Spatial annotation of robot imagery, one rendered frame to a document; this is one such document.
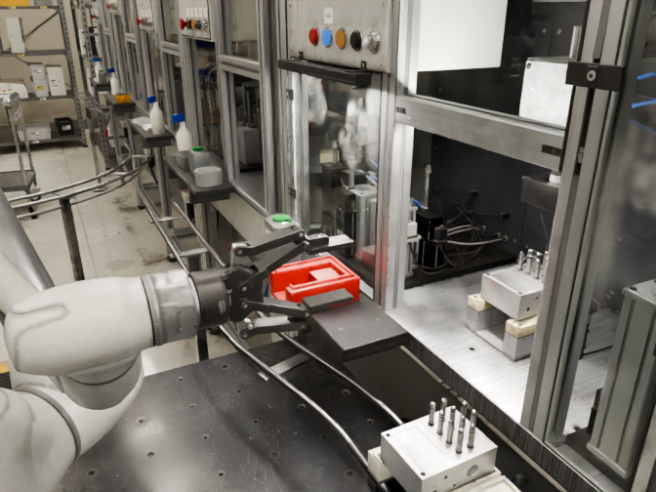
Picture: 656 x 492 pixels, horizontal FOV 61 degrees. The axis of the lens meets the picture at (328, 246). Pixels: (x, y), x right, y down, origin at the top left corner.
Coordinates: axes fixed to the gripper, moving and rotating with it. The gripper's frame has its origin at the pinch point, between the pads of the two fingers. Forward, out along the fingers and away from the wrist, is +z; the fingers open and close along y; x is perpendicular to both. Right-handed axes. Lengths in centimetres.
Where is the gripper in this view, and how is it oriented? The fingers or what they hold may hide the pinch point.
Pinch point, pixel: (333, 271)
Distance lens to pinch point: 80.3
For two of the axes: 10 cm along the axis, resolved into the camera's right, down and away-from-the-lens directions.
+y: 0.0, -9.2, -3.9
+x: -4.5, -3.5, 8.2
